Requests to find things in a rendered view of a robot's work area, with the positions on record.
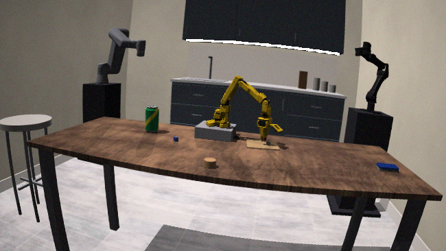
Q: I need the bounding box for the tan short cylinder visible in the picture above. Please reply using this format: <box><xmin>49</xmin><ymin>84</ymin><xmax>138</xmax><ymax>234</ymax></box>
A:
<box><xmin>204</xmin><ymin>158</ymin><xmax>216</xmax><ymax>169</ymax></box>

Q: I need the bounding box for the tan flat mat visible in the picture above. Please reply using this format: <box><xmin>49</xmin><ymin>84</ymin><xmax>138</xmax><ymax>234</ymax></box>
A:
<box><xmin>246</xmin><ymin>139</ymin><xmax>280</xmax><ymax>150</ymax></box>

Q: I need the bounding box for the green soda can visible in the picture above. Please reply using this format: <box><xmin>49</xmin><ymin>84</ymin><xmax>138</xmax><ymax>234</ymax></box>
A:
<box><xmin>145</xmin><ymin>106</ymin><xmax>159</xmax><ymax>133</ymax></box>

